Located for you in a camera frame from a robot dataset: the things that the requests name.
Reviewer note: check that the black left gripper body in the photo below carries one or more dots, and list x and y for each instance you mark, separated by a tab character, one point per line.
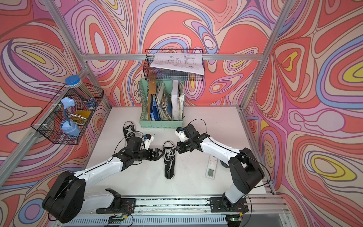
143	154

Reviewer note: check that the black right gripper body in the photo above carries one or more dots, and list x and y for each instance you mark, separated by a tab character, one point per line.
185	146

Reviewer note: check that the black sneaker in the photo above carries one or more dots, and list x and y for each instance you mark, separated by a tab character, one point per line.
169	159
128	130

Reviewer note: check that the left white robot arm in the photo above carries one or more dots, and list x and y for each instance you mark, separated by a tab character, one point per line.
69	194

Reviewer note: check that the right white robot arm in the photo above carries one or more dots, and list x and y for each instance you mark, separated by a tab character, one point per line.
246	172

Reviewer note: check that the white remote control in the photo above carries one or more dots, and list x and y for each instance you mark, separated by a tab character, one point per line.
211	167

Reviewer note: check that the white book in organizer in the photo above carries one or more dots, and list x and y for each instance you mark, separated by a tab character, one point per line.
174	98

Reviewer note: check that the green perforated file organizer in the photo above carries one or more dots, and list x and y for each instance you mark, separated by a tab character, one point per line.
144	122

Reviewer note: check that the yellow tin in basket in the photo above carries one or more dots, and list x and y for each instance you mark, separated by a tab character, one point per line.
80	117

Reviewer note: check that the white printed paper sheet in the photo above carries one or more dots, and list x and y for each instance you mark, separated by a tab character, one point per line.
191	63

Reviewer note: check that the blue lidded jar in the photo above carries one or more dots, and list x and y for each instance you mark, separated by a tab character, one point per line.
80	88

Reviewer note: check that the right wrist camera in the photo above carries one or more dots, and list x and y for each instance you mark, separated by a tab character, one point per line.
181	135

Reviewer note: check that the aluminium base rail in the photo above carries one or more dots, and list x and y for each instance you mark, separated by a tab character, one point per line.
259	210

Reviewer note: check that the black wire basket left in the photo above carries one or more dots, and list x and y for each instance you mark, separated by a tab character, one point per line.
48	122

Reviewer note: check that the black wire basket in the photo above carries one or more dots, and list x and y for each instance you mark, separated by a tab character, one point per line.
157	74
48	122

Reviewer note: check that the black wire basket back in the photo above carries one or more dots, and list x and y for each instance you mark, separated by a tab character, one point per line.
157	74

